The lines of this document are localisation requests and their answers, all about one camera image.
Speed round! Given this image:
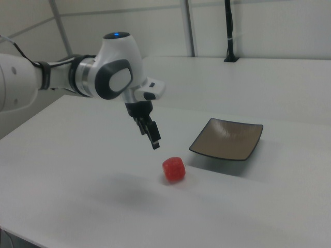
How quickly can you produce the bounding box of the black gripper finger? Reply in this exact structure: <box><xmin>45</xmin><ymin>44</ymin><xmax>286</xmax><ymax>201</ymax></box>
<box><xmin>144</xmin><ymin>116</ymin><xmax>161</xmax><ymax>151</ymax></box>
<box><xmin>134</xmin><ymin>117</ymin><xmax>147</xmax><ymax>136</ymax></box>

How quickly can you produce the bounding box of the square brown ceramic plate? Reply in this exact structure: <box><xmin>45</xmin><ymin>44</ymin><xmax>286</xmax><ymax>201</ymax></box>
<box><xmin>188</xmin><ymin>117</ymin><xmax>264</xmax><ymax>162</ymax></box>

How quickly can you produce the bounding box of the red apple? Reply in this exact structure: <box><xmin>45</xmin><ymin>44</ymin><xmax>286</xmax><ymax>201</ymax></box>
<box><xmin>162</xmin><ymin>156</ymin><xmax>188</xmax><ymax>183</ymax></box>

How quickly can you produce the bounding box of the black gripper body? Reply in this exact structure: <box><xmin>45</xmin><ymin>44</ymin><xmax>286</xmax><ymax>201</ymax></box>
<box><xmin>125</xmin><ymin>100</ymin><xmax>154</xmax><ymax>122</ymax></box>

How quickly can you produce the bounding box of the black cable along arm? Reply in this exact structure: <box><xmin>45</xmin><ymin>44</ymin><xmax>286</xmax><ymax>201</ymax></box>
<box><xmin>0</xmin><ymin>34</ymin><xmax>98</xmax><ymax>69</ymax></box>

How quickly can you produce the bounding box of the black strap around arm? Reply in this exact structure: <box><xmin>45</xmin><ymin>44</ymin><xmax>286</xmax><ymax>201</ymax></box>
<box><xmin>38</xmin><ymin>61</ymin><xmax>53</xmax><ymax>90</ymax></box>

